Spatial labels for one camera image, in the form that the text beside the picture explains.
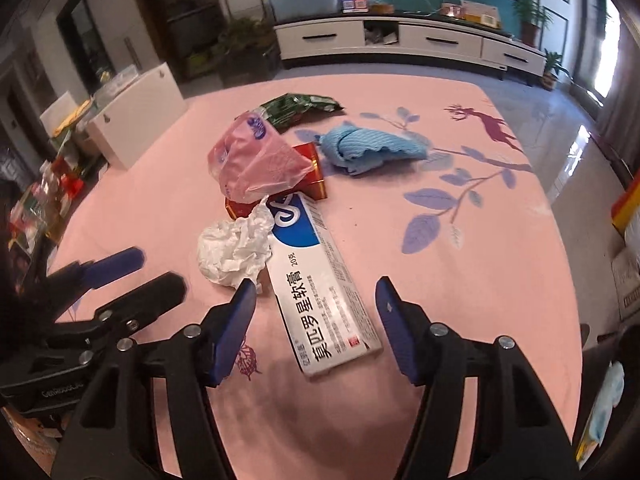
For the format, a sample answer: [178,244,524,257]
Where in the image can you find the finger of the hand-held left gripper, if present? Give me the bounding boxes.
[95,272,188,342]
[47,246,147,295]

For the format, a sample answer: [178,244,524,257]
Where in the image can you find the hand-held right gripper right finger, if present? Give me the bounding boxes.
[375,276,581,480]

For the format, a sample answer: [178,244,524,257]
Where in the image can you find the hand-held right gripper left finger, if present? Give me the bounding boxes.
[52,279,258,480]

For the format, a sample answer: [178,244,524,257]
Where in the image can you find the white blue ointment box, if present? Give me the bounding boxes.
[267,195,385,380]

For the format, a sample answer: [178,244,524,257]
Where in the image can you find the black trash bag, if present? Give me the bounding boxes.
[570,322,640,480]

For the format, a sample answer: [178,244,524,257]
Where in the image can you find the crumpled white tissue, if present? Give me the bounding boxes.
[196,197,276,290]

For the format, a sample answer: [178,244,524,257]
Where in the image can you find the cluttered bottles and packets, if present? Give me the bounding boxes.
[7,155,88,256]

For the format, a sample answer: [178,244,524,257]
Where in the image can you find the pink printed blanket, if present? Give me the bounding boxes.
[47,72,586,480]

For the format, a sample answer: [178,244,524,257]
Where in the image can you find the small white cabinet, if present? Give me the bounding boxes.
[87,62,188,171]

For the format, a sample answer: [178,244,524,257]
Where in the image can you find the white box with yellow papers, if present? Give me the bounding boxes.
[40,92,93,138]

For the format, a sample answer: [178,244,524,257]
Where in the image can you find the red box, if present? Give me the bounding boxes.
[225,142,328,221]

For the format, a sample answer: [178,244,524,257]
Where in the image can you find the pink plastic tissue pack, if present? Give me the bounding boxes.
[207,112,313,203]

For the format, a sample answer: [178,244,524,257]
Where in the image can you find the blue knitted cloth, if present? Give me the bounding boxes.
[317,122,431,177]

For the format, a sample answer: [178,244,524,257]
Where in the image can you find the green snack packet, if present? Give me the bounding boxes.
[260,92,346,131]

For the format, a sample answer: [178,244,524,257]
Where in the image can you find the cardboard box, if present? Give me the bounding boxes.
[610,245,640,321]

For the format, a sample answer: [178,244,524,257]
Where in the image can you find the dark glass tank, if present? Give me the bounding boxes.
[165,0,226,61]

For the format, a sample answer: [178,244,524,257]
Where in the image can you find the group of leafy floor plants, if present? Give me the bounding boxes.
[215,17,281,86]

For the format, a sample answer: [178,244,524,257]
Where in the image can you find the yellow red bag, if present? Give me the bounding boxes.
[610,170,640,241]

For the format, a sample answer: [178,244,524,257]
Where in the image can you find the white TV cabinet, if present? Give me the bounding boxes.
[272,12,548,81]

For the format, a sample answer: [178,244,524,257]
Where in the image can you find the small potted plant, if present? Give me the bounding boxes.
[542,50,568,91]

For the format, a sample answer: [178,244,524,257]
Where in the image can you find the pale blue storage box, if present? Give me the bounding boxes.
[267,0,343,23]

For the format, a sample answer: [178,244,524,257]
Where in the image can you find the tall potted plant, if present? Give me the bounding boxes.
[515,0,551,48]

